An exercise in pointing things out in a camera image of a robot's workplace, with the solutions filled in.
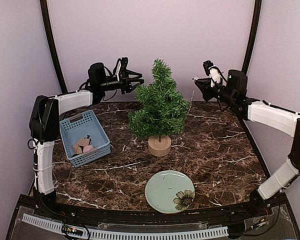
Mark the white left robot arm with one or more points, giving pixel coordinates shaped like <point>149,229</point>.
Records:
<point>46,112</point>

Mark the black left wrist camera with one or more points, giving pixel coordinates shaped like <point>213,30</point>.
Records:
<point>120,67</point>

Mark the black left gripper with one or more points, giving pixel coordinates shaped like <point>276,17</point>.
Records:
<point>126,85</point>

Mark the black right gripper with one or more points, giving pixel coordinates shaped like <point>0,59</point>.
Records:
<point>205,83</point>

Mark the green flower plate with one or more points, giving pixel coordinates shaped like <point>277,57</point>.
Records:
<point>169,192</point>

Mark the small green christmas tree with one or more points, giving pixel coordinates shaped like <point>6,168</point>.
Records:
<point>163,110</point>

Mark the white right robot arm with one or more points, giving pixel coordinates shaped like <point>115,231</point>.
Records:
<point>233,93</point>

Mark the white cable duct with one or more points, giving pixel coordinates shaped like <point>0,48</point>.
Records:
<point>111,231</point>

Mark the black right frame post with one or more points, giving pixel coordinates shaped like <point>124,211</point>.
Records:
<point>252,36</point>

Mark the pink ornament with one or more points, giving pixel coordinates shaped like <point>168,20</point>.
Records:
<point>87,148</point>

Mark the blue plastic basket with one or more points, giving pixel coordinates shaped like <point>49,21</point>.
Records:
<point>85,124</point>

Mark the black frame post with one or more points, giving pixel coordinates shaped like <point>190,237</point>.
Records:
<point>252,36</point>
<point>52,46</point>

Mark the tan wooden ornaments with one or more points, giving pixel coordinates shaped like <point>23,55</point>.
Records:
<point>81,143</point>

